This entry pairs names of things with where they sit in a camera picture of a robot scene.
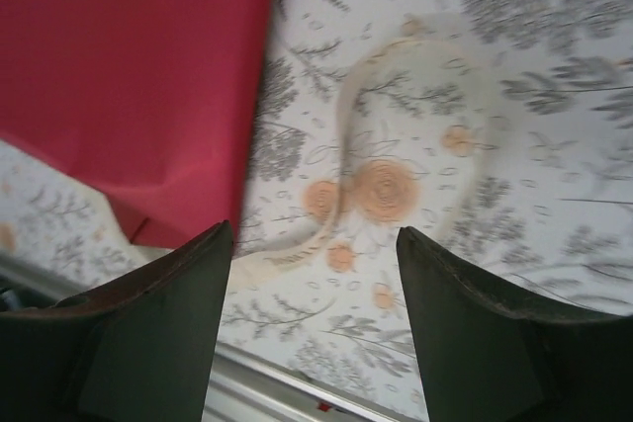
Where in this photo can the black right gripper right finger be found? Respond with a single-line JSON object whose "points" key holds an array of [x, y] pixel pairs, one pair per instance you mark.
{"points": [[494, 358]]}

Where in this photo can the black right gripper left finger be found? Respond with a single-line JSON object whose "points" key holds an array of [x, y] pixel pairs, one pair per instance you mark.
{"points": [[123, 353]]}

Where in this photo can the cream ribbon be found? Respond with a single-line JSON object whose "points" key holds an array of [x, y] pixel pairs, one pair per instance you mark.
{"points": [[301, 250]]}

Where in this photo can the dark red wrapping paper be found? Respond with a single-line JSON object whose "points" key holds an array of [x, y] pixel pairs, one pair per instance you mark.
{"points": [[123, 71]]}

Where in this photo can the floral patterned tablecloth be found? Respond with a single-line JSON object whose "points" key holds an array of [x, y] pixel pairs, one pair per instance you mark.
{"points": [[569, 145]]}

